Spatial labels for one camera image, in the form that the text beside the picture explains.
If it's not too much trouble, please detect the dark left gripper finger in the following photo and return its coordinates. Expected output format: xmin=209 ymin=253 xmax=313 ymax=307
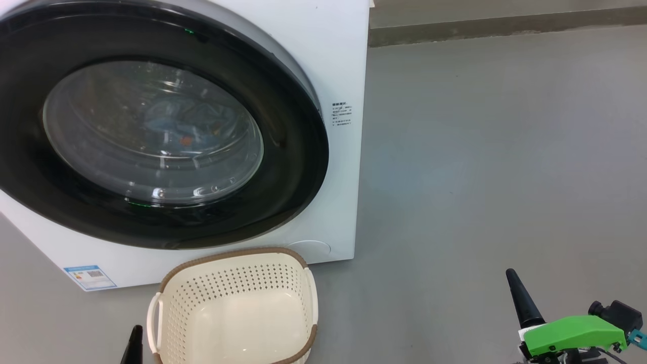
xmin=120 ymin=325 xmax=144 ymax=364

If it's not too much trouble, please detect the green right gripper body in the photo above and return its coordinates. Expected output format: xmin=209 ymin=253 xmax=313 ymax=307
xmin=519 ymin=315 xmax=627 ymax=358

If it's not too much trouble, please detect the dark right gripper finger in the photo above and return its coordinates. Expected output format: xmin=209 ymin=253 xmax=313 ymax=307
xmin=505 ymin=268 xmax=546 ymax=330

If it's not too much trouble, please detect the blue bear print garment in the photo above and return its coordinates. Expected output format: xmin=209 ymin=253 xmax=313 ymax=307
xmin=144 ymin=99 xmax=241 ymax=150

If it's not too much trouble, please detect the black round glass washer door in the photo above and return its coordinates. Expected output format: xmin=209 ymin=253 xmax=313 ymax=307
xmin=0 ymin=0 xmax=330 ymax=250

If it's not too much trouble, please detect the cream perforated laundry basket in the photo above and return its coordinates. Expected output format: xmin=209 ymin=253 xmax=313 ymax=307
xmin=147 ymin=247 xmax=319 ymax=364

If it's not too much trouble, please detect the white front-load washing machine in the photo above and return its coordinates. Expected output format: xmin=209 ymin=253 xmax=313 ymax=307
xmin=0 ymin=0 xmax=375 ymax=292

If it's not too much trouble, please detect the blue energy label sticker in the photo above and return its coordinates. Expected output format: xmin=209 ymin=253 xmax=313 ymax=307
xmin=63 ymin=264 xmax=118 ymax=292

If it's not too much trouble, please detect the round white filter hatch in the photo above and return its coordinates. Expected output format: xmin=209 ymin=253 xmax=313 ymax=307
xmin=287 ymin=240 xmax=332 ymax=264

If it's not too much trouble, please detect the small printed text label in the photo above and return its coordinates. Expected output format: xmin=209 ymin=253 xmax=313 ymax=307
xmin=331 ymin=102 xmax=353 ymax=127

